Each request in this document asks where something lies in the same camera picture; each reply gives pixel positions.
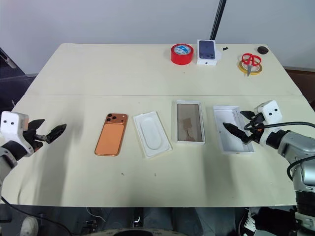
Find yellow tape roll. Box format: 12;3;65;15
237;59;264;75

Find white box with brown insert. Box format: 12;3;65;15
171;99;206;146

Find orange smartphone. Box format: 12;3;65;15
94;113;129;157

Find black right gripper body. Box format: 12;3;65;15
246;115;263;145

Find red handled scissors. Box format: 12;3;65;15
241;52;262;77

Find black and white sneaker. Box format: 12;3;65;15
237;207;258;236

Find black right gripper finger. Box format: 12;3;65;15
222;122;252;146
239;110;255;120

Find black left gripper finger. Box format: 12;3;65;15
28;118;46;131
45;123;67;145

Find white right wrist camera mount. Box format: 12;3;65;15
254;99;282;146

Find blue jeans leg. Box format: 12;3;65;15
142;207;173;231
171;207;238;236

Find black floor cable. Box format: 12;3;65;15
0;196;72;236

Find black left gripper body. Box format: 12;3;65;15
23;127;48;152

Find white moulded insert tray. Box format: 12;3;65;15
132;111;174;160

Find black slanted pole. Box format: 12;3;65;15
209;0;227;40

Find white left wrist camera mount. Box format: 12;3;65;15
0;111;34;158

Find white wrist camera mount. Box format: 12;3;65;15
254;99;282;146
0;111;34;158

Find red tape roll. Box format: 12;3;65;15
170;43;194;66

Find white box with blue phone print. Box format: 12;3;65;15
196;39;220;67

